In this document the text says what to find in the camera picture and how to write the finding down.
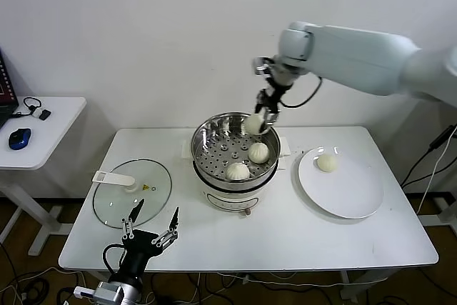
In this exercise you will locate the white electric cooker base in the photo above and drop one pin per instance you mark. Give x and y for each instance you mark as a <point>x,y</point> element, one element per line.
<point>228,201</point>

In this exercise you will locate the stainless steel steamer basket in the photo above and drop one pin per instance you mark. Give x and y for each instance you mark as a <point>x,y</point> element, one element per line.
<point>266,178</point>

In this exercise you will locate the large white table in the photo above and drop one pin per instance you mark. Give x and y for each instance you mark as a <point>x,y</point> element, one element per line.
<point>250,240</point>

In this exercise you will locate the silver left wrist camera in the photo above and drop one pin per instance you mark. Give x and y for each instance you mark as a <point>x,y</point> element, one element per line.
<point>105,289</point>

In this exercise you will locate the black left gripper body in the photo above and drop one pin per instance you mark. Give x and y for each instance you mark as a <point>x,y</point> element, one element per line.
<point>141,244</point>

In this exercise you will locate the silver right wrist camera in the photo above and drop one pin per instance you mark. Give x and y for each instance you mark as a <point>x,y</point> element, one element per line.
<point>260,65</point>

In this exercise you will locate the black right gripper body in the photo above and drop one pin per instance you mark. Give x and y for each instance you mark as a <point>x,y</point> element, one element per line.
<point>275,94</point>

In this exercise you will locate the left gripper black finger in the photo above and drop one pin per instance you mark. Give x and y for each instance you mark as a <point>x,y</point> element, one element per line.
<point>134,214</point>
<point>171,225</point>

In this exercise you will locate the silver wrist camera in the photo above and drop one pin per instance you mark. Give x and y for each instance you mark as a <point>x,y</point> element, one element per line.
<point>260,65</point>
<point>105,289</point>

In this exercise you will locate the white round plate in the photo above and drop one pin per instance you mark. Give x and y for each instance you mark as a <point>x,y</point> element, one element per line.
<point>339,194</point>

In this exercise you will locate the small black device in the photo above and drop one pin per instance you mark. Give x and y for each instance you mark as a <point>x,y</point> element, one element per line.
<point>45,115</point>

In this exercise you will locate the black laptop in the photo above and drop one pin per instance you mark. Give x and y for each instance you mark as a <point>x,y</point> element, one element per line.
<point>5,98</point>

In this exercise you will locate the white steamed baozi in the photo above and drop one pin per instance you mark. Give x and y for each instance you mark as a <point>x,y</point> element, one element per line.
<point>252,124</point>
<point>326,163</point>
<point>238,171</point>
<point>258,152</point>

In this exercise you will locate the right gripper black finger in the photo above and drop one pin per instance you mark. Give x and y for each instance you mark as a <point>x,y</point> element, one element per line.
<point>260,103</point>
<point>271,117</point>

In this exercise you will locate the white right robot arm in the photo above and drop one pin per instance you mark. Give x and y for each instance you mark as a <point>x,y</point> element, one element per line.
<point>357,58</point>

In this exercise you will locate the blue computer mouse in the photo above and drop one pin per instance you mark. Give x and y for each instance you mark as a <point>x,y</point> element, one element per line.
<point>20,139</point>

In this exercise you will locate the small white side table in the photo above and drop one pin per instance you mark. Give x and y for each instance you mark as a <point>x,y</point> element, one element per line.
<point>60,130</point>

